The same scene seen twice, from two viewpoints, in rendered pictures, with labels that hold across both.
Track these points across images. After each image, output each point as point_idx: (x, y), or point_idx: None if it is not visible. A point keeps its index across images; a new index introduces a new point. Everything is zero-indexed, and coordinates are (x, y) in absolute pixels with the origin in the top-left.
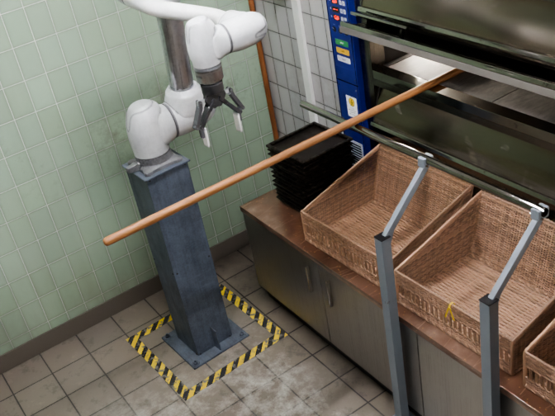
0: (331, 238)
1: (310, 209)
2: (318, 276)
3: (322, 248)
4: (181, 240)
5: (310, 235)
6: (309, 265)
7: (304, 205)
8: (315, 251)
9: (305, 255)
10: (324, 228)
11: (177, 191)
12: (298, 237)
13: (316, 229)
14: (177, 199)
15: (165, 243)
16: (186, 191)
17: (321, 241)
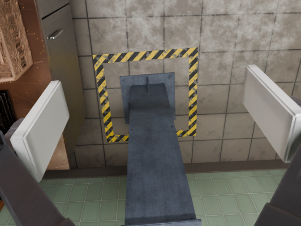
0: (2, 4)
1: (1, 77)
2: (47, 18)
3: (22, 27)
4: (160, 148)
5: (25, 54)
6: (48, 37)
7: (4, 108)
8: (32, 33)
9: (45, 41)
10: (0, 19)
11: (150, 194)
12: (38, 74)
13: (13, 41)
14: (154, 186)
15: (180, 150)
16: (138, 191)
17: (17, 30)
